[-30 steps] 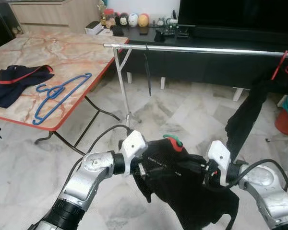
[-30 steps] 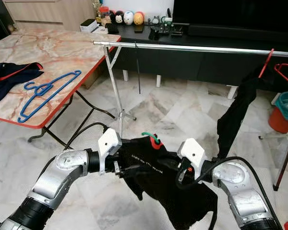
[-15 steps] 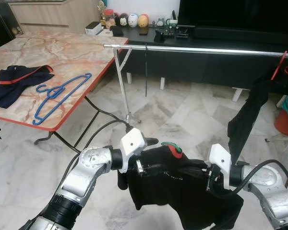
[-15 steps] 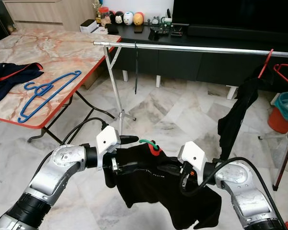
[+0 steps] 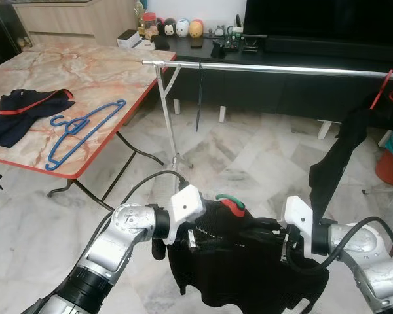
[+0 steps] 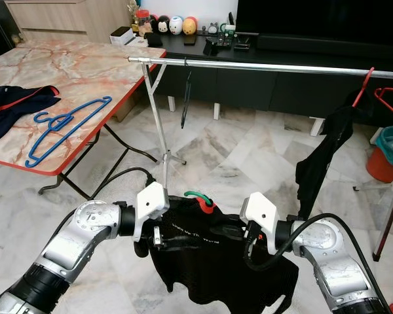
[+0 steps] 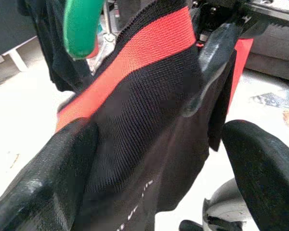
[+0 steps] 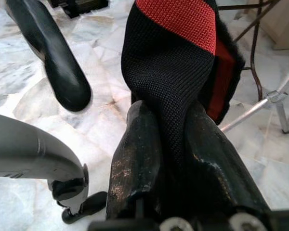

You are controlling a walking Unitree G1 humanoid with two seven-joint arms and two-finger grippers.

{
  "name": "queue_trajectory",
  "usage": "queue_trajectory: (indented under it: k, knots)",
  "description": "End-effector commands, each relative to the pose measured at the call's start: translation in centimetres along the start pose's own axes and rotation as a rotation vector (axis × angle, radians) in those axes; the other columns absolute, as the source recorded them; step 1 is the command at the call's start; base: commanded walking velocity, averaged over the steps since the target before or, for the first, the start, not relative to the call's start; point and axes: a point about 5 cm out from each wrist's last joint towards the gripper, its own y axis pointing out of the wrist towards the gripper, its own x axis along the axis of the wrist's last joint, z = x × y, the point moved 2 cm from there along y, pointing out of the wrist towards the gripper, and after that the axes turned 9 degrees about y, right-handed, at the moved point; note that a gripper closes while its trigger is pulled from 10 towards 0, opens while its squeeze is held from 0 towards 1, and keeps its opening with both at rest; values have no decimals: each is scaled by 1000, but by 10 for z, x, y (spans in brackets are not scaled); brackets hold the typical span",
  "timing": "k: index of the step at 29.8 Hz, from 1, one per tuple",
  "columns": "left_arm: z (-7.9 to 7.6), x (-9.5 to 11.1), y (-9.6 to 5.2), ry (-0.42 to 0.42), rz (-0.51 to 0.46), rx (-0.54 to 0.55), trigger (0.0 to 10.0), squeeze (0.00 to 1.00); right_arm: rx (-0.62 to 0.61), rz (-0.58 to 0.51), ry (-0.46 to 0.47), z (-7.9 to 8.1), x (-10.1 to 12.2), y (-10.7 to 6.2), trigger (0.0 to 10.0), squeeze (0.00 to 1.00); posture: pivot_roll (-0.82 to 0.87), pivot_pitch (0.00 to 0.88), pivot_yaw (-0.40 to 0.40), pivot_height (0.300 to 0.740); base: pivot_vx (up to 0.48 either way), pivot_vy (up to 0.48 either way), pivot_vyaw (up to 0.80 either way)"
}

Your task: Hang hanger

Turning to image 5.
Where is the green plastic hanger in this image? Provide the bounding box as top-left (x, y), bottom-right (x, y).
top-left (215, 193), bottom-right (244, 207)

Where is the light wooden cabinet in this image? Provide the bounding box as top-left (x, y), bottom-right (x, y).
top-left (13, 0), bottom-right (140, 48)

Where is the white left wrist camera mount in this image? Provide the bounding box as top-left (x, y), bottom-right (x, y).
top-left (167, 184), bottom-right (206, 244)

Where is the gold trophy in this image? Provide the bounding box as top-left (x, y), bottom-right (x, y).
top-left (134, 0), bottom-right (148, 37)

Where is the black flat television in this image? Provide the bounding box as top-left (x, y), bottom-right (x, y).
top-left (242, 0), bottom-right (393, 40)

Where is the black wire hanger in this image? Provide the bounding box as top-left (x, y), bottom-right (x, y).
top-left (195, 62), bottom-right (206, 132)

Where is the black shirt green print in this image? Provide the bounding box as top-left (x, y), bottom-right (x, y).
top-left (308, 92), bottom-right (393, 220)

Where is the black display shelf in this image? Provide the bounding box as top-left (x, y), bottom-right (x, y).
top-left (0, 0), bottom-right (28, 69)

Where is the navy shirt red trim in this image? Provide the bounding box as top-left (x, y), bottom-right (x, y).
top-left (0, 88), bottom-right (76, 148)

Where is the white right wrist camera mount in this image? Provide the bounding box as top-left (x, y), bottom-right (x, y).
top-left (283, 195), bottom-right (315, 257)

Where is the black card stand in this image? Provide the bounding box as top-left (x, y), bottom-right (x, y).
top-left (151, 35), bottom-right (172, 50)

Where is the green mug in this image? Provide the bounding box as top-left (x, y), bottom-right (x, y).
top-left (226, 25), bottom-right (244, 41)

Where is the white round plush toy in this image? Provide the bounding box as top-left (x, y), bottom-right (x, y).
top-left (176, 18), bottom-right (191, 37)

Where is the black soundbar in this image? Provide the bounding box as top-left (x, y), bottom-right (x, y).
top-left (265, 36), bottom-right (393, 61)

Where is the yellow round plush toy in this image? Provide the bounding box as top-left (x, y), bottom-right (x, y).
top-left (189, 19), bottom-right (206, 38)

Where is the silver metal clothes rack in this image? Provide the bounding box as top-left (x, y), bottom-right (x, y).
top-left (141, 58), bottom-right (393, 253)

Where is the white box black lid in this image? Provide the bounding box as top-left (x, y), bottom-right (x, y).
top-left (117, 29), bottom-right (142, 48)

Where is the black mouse plush toy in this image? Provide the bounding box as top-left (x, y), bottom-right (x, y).
top-left (160, 18), bottom-right (178, 37)

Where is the marble top folding table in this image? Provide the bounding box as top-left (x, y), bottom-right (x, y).
top-left (0, 43), bottom-right (178, 211)

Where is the black television console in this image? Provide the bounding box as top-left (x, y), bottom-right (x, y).
top-left (151, 33), bottom-right (393, 128)

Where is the black clip stand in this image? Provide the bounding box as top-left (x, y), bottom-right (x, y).
top-left (242, 36), bottom-right (268, 53)

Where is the blue plastic hanger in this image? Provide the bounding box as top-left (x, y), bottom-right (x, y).
top-left (45, 99), bottom-right (127, 172)

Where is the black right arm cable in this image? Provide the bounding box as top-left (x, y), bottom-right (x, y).
top-left (285, 218), bottom-right (393, 272)

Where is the red bin teal bag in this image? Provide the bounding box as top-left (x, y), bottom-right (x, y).
top-left (375, 129), bottom-right (393, 187)

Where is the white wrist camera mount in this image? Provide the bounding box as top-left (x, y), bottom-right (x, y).
top-left (283, 195), bottom-right (315, 257)
top-left (167, 184), bottom-right (206, 244)

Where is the jar with red lid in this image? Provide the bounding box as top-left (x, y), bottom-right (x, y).
top-left (141, 12), bottom-right (158, 37)

